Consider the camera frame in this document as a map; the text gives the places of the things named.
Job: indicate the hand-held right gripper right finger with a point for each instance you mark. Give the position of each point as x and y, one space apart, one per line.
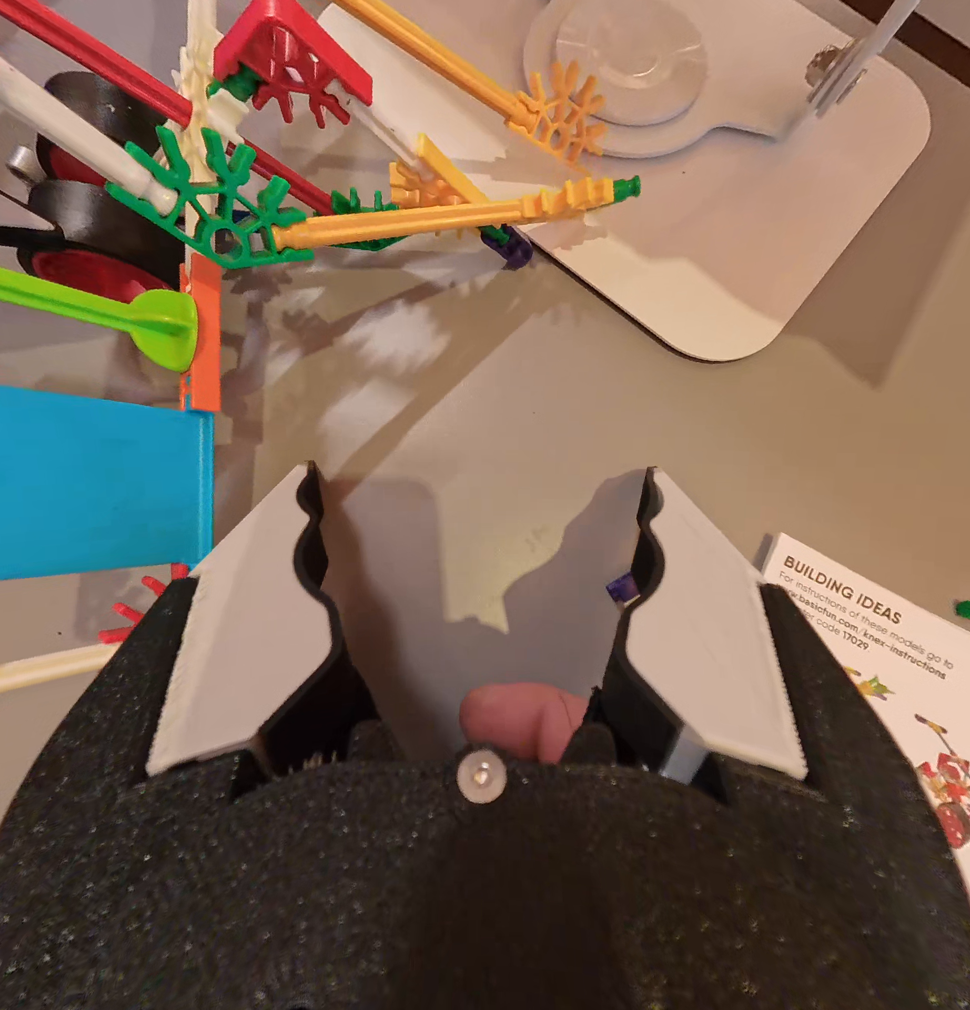
706 631

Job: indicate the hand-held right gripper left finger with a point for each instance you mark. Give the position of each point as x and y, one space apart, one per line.
240 631

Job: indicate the small purple connector piece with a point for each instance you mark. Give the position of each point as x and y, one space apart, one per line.
621 588

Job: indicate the colourful rod and connector model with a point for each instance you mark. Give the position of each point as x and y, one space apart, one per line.
82 473

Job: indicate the person's right hand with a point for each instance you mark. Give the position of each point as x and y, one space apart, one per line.
524 722

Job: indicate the illustrated instruction booklet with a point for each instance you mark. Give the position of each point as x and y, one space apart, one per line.
887 663

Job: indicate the white document stand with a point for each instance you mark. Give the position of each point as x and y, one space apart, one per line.
729 237

